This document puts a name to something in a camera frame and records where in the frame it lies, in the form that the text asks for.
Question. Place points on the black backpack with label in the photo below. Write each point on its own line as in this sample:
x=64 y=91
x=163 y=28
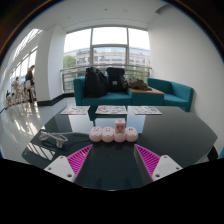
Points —
x=115 y=80

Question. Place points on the pink and white charger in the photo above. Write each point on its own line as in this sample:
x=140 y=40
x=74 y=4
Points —
x=120 y=126

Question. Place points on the large black backpack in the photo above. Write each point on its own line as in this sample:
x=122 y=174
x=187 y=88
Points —
x=95 y=83

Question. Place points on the person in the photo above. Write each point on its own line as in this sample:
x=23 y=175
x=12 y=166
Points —
x=29 y=78
x=16 y=86

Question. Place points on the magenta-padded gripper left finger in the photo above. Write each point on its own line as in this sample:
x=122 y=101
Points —
x=60 y=167

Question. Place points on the teal wood-topped corner table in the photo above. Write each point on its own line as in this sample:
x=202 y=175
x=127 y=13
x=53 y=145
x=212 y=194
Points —
x=146 y=96

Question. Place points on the teal armchair sofa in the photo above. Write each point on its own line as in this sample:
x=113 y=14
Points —
x=173 y=95

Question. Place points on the brown bag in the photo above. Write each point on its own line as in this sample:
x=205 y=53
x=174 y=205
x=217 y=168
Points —
x=138 y=84

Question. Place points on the metal window railing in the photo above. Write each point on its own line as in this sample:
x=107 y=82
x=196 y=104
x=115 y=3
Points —
x=75 y=70

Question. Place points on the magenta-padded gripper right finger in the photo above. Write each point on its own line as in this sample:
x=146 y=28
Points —
x=166 y=166

